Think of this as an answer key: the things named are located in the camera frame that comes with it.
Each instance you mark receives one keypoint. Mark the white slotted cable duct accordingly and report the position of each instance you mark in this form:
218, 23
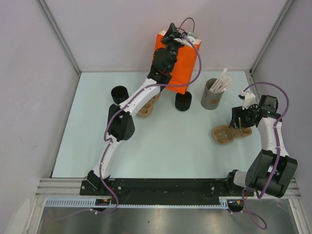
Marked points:
215, 203

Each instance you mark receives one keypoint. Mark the brown pulp cup carrier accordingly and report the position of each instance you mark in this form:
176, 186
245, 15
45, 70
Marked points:
225, 134
147, 109

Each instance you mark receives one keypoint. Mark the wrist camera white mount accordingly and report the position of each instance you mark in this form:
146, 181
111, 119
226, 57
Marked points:
189, 37
248, 99

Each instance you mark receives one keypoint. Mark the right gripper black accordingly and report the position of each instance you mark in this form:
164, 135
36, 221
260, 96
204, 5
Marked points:
238, 112

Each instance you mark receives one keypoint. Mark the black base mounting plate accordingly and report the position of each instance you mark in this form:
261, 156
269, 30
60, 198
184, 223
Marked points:
152, 189

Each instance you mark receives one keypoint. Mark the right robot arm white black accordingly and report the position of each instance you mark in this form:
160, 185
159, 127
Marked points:
273, 169

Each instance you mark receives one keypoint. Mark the orange paper bag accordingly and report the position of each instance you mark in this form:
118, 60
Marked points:
184, 66

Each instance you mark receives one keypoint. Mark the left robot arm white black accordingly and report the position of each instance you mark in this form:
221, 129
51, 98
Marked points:
120, 125

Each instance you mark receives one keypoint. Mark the left black coffee cup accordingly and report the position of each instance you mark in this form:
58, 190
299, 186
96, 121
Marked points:
119, 94

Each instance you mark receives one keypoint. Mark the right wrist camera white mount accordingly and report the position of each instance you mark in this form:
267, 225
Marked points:
248, 99

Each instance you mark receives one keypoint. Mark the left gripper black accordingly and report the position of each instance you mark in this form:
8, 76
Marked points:
171, 33

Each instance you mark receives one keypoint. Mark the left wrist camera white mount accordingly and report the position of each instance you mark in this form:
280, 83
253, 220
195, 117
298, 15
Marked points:
189, 37

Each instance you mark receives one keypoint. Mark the black coffee cup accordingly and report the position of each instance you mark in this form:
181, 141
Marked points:
119, 94
183, 101

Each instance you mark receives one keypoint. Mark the grey straw holder cup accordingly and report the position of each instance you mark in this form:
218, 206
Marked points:
210, 100

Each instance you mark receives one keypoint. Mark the middle black coffee cup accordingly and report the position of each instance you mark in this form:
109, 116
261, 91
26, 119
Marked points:
183, 101

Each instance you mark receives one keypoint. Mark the aluminium frame rail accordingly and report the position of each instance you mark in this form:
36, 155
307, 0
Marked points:
68, 187

